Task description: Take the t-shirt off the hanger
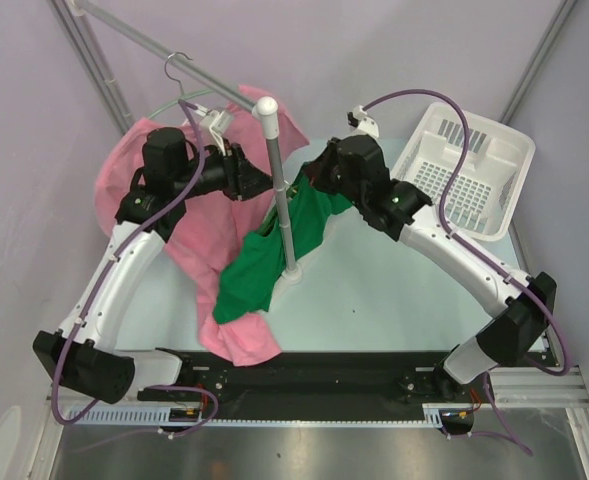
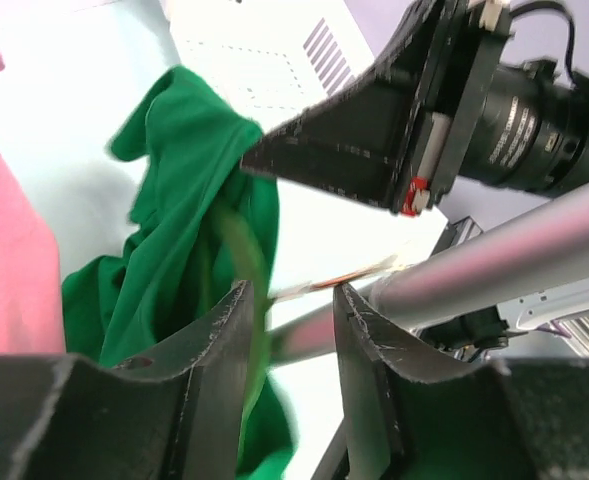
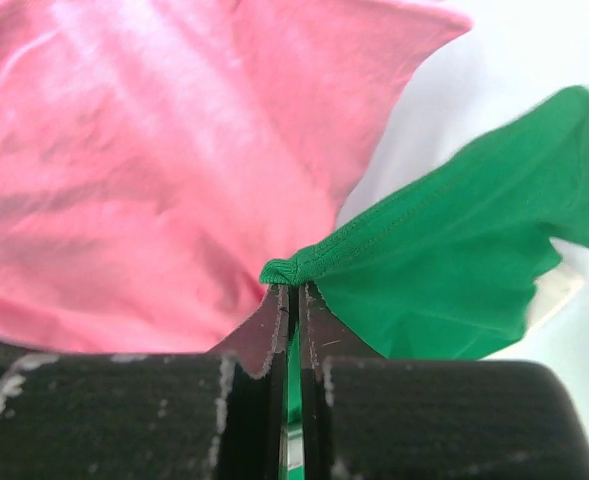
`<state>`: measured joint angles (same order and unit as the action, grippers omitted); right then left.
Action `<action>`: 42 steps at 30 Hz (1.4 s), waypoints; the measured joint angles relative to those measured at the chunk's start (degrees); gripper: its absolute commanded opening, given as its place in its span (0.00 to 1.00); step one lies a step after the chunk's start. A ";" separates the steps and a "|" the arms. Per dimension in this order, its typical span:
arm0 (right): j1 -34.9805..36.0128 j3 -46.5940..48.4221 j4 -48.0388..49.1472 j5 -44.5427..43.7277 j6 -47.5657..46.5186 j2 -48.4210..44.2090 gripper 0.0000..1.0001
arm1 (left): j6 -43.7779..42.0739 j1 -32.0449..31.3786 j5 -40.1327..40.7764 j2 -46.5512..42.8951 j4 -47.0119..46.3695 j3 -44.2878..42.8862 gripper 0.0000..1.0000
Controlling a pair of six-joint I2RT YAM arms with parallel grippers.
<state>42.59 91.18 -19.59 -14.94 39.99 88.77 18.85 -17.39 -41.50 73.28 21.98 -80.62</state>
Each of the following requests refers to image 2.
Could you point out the pink t shirt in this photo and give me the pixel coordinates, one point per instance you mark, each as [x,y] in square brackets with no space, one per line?
[30,293]

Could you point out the green hanger with gold hook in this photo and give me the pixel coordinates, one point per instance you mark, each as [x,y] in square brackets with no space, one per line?
[249,264]

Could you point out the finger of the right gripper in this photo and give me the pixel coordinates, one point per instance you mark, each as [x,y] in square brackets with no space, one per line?
[374,142]

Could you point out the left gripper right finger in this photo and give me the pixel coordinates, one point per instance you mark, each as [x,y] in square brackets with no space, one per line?
[412,412]

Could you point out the green t shirt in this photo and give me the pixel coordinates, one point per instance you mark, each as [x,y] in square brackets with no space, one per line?
[173,268]

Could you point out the white plastic basket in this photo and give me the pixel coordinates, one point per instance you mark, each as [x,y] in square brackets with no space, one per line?
[269,59]

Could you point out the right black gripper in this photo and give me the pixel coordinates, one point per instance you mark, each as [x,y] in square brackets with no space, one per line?
[523,127]

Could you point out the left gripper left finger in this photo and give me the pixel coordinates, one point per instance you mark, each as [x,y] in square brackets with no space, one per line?
[171,412]

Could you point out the grey clothes rack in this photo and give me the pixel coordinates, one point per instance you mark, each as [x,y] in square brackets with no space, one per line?
[544,248]

